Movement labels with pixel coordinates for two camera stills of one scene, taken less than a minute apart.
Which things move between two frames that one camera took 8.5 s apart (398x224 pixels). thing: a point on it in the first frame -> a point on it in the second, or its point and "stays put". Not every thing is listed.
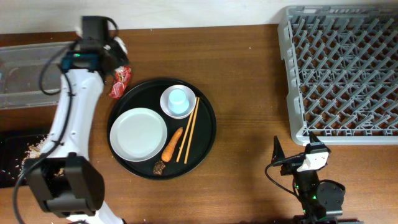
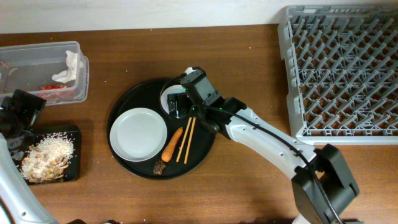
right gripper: x=290 y=165 -> x=183 y=110
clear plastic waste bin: x=30 y=74 stays put
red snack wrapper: x=121 y=78 -> x=53 y=87
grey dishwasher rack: x=341 y=68 stays put
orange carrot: x=166 y=154 stays put
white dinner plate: x=137 y=134 stays put
